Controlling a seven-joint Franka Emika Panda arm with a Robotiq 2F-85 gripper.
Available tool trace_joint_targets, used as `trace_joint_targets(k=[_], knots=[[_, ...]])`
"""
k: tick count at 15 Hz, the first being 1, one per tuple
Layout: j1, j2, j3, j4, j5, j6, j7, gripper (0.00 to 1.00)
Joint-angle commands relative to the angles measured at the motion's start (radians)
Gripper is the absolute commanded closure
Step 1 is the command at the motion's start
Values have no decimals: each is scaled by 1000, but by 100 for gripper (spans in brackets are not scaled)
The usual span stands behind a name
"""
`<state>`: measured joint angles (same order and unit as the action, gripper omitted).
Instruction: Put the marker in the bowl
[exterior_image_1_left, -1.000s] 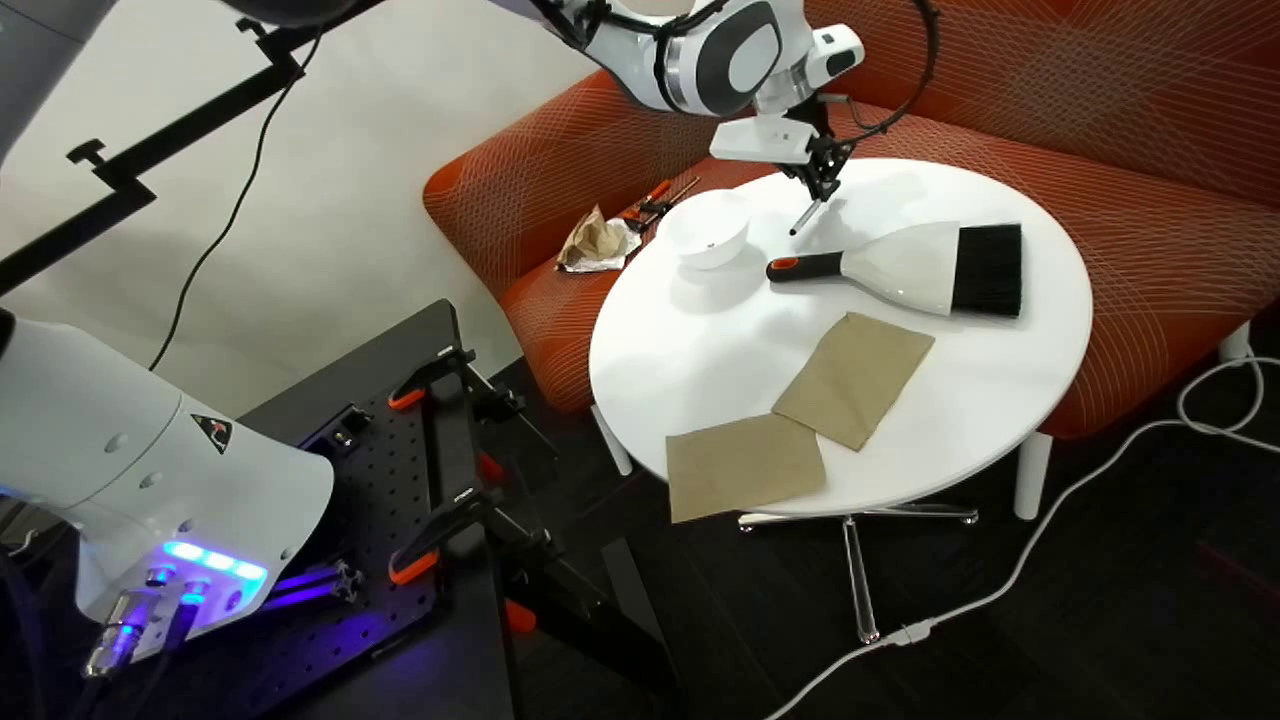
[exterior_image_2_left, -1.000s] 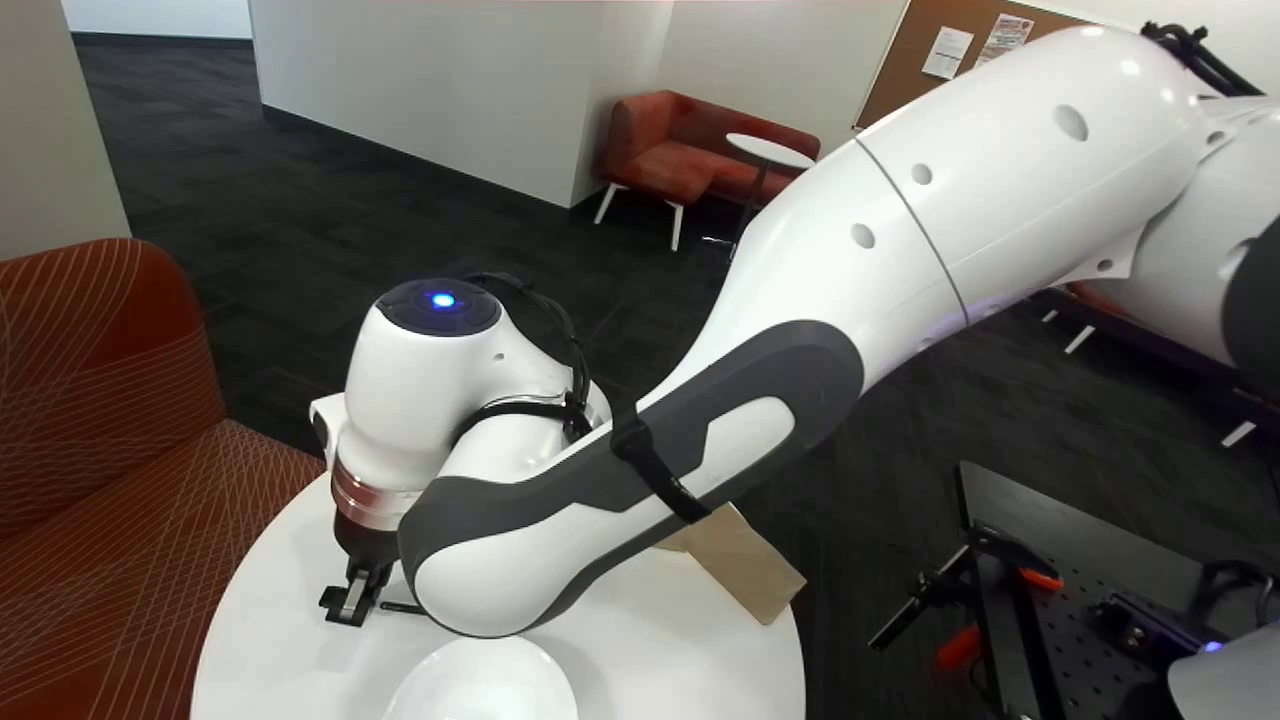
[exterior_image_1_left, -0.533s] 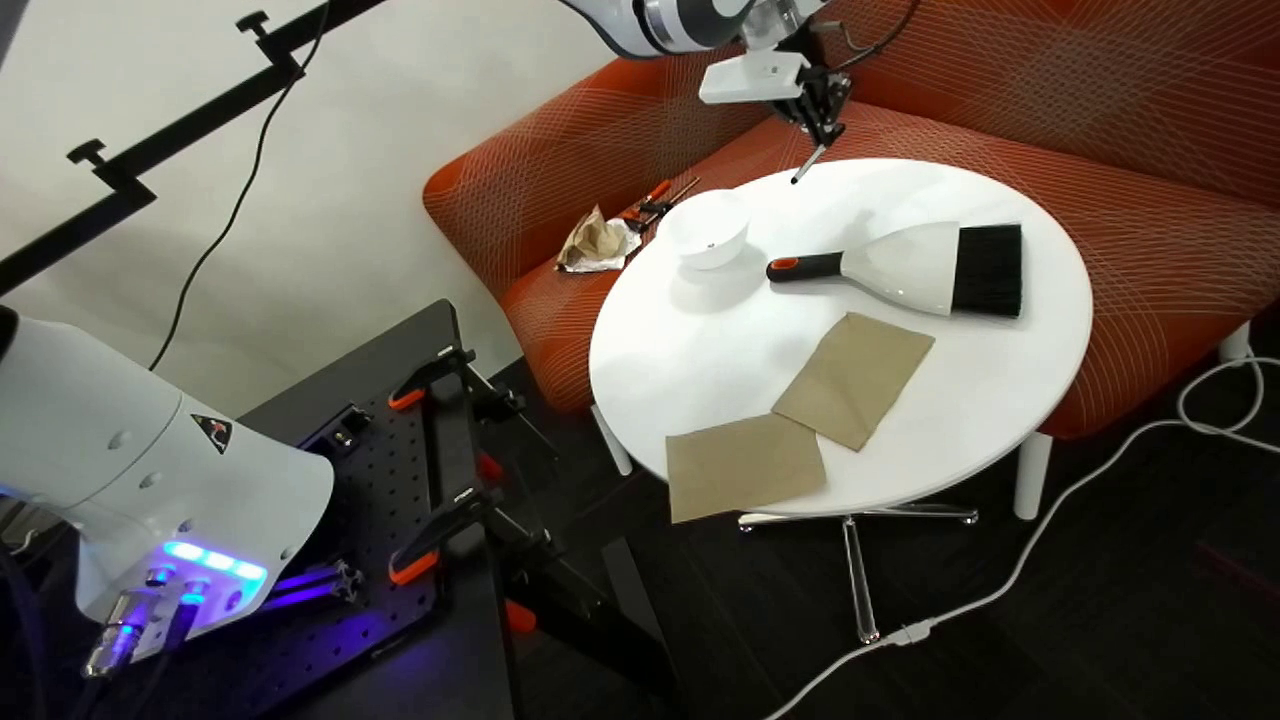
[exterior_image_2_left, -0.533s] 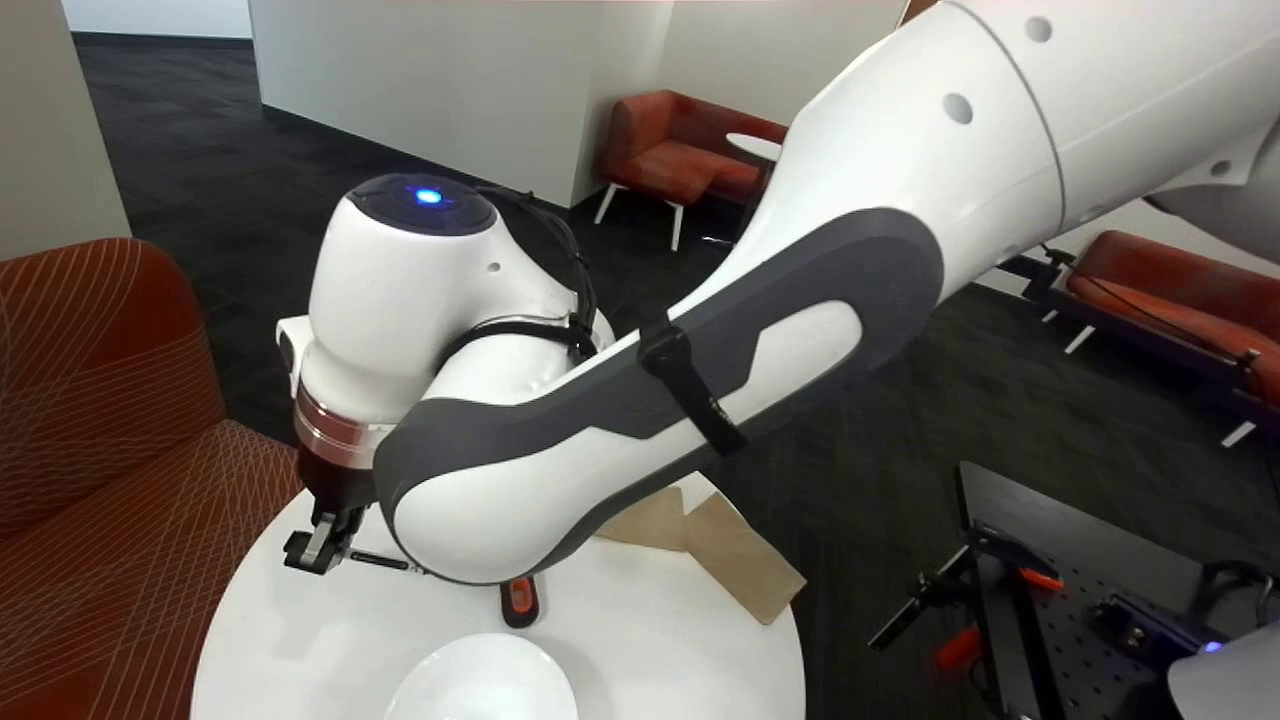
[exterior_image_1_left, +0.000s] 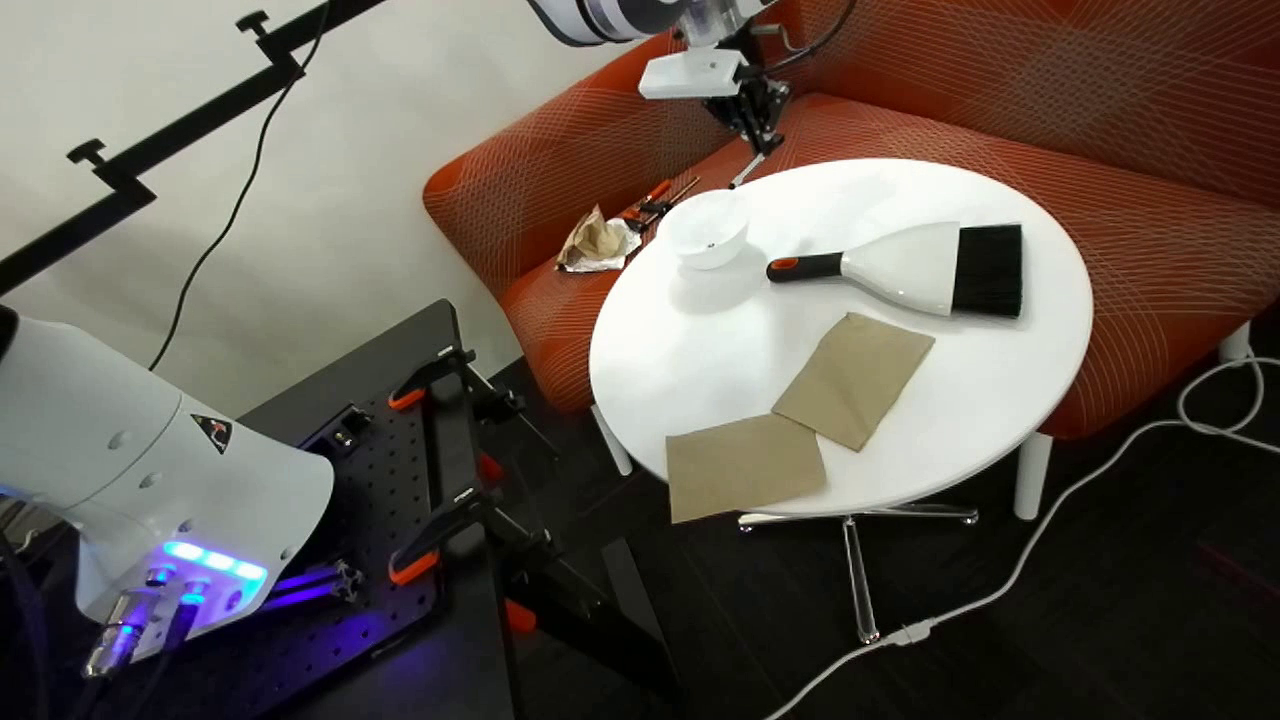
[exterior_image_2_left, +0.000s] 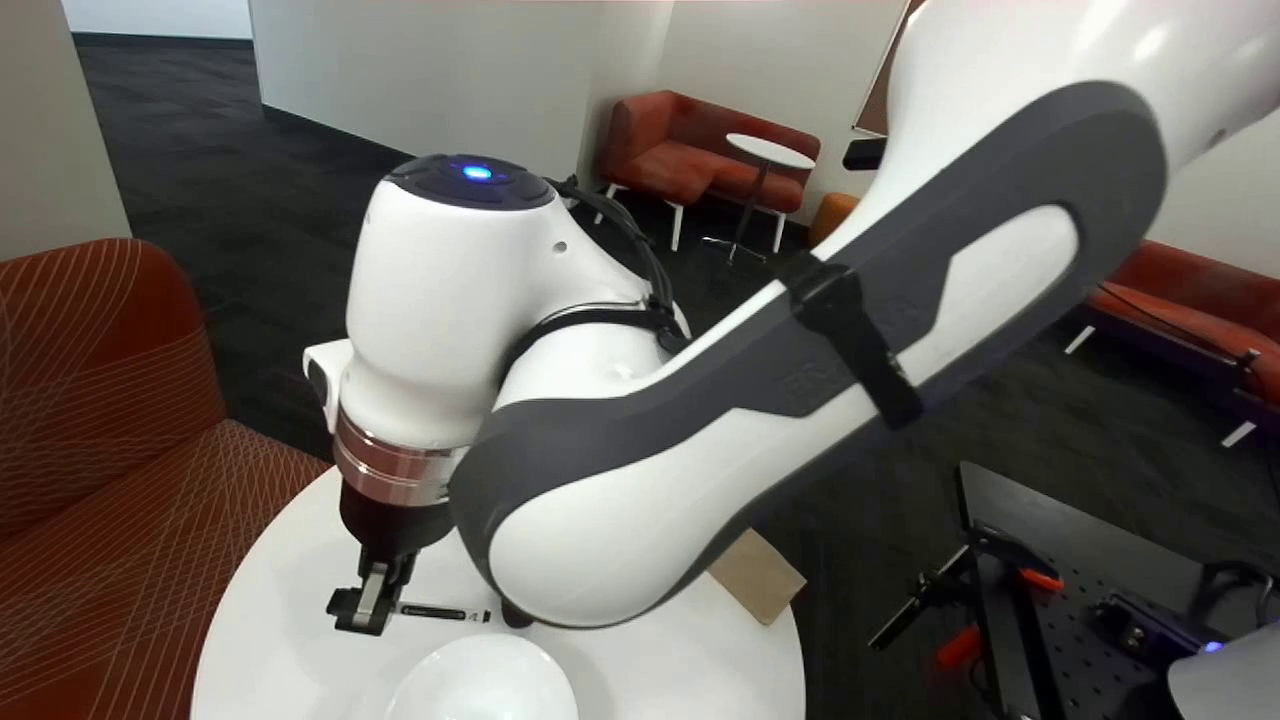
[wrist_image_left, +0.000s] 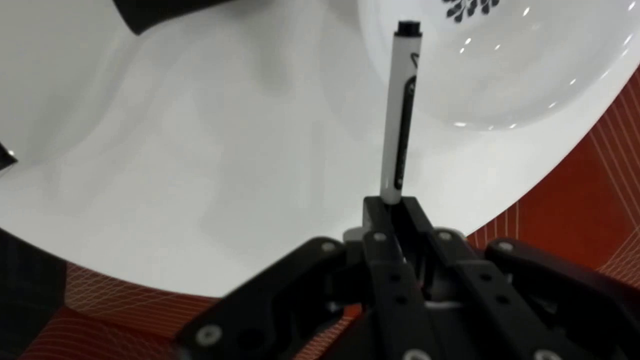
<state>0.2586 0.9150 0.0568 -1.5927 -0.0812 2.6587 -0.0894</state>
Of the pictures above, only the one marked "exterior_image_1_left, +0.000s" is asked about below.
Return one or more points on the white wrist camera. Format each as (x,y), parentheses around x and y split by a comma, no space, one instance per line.
(685,72)

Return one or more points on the metal table frame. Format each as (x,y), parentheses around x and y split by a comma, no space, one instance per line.
(861,575)

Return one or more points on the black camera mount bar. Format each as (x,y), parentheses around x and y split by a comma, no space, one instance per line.
(160,143)

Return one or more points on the white bowl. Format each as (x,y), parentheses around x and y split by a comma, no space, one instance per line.
(705,239)

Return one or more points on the white table leg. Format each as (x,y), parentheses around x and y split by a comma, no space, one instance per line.
(1033,476)
(614,440)

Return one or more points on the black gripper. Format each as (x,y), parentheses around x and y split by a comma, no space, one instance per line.
(744,97)

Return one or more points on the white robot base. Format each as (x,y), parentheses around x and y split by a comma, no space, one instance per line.
(145,464)

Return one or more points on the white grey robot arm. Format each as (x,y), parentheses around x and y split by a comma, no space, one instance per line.
(626,19)

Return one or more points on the orange sofa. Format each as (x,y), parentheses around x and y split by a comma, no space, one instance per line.
(1160,121)

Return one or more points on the crumpled brown paper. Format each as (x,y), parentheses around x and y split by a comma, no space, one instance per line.
(596,240)

